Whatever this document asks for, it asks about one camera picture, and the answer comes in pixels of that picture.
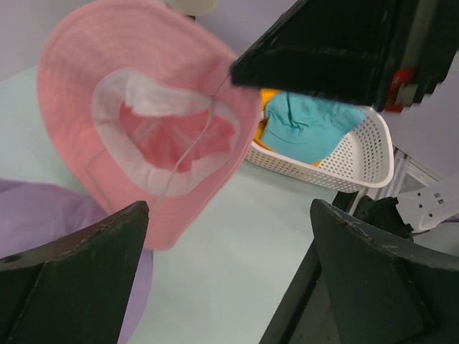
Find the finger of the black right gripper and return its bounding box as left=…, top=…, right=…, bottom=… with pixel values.
left=230, top=0, right=398, bottom=106

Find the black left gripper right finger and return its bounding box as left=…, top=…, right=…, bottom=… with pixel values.
left=310, top=199, right=458, bottom=343

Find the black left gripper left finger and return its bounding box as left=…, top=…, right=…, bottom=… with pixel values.
left=1, top=201, right=148, bottom=343

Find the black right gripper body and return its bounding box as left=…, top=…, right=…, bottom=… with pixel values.
left=373, top=0, right=458, bottom=113

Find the purple bucket hat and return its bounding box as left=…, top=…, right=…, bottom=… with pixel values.
left=1, top=179, right=153, bottom=343

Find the pink bucket hat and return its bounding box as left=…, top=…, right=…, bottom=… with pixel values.
left=37, top=1, right=261, bottom=250

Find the yellow hat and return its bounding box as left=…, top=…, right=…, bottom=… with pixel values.
left=254, top=90, right=330, bottom=166

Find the teal cap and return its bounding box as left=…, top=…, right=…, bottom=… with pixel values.
left=255, top=91, right=366, bottom=165

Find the white perforated plastic basket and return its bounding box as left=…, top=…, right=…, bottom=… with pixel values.
left=246, top=107, right=394, bottom=194

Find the cream mannequin head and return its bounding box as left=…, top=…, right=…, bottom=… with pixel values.
left=166, top=0, right=219, bottom=16

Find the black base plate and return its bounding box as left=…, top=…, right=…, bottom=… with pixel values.
left=257, top=189, right=359, bottom=344

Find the aluminium frame rail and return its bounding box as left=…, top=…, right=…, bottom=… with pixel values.
left=390, top=148, right=440, bottom=196

